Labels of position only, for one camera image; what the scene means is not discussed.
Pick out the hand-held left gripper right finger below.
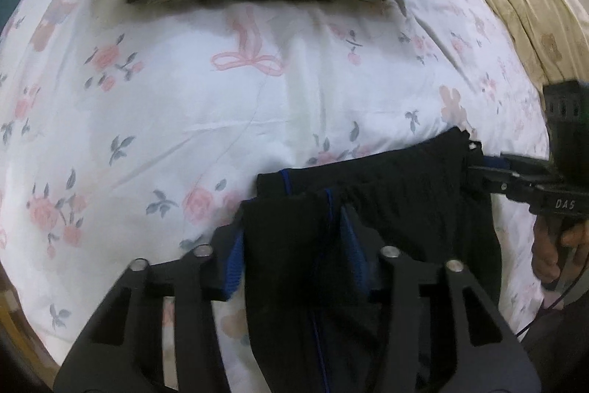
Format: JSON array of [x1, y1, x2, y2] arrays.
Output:
[[339, 209, 541, 393]]

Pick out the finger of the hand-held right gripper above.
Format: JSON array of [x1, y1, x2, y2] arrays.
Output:
[[466, 141, 535, 203]]

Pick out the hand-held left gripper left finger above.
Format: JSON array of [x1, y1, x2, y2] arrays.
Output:
[[54, 222, 245, 393]]

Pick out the black pants with blue stripe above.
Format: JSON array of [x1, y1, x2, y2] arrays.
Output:
[[242, 126, 502, 393]]

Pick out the person's right hand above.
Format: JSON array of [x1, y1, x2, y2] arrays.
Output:
[[531, 215, 589, 283]]

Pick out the floral white bed sheet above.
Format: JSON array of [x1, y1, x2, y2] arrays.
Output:
[[0, 0, 553, 368]]

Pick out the black cable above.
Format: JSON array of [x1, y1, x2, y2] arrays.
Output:
[[514, 278, 571, 341]]

